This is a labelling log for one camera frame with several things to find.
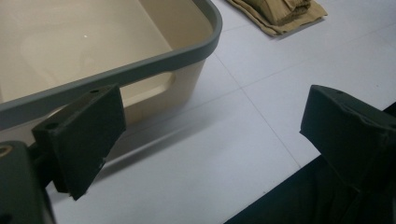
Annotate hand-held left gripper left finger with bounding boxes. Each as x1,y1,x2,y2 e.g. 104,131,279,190
31,83,127,202

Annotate beige plastic bin grey rim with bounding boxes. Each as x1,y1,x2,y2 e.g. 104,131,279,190
0,0,224,147

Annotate khaki pants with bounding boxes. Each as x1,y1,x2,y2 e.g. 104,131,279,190
226,0,329,37

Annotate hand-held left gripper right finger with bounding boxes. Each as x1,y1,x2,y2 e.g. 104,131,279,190
299,84,396,195

